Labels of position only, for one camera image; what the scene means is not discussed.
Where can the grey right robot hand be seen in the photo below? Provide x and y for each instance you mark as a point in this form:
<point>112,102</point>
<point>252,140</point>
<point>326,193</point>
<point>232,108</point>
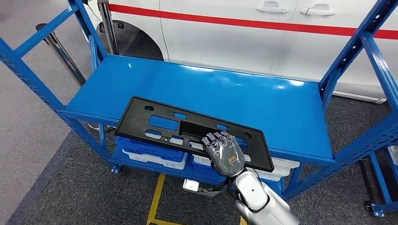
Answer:
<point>227,155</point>

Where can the blue wheeled cart frame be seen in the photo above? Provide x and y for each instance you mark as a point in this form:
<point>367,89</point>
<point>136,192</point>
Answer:
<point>381,183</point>

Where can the blue metal shelf rack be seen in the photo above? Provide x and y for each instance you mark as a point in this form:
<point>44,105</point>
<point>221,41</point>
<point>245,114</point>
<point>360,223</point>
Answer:
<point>217,90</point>

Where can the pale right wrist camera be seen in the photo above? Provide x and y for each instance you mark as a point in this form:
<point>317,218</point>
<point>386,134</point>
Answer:
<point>190,185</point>

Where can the white car with red stripe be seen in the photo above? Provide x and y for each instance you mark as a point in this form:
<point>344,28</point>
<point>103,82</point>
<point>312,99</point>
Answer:
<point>217,40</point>

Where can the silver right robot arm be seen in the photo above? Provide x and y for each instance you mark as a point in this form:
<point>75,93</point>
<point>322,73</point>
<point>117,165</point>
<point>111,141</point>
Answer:
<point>252,189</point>

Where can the small white plastic bin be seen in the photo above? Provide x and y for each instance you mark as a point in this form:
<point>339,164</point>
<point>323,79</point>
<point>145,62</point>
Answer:
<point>155,163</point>

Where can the chrome stanchion post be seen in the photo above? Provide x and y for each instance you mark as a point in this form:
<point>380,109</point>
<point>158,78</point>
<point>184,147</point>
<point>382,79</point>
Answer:
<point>59,52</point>
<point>108,31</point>

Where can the black plastic bracket part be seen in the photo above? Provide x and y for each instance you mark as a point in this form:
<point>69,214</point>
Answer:
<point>133,124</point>

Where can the small blue plastic bin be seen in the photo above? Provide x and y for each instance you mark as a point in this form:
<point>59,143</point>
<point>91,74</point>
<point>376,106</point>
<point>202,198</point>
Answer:
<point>146,149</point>

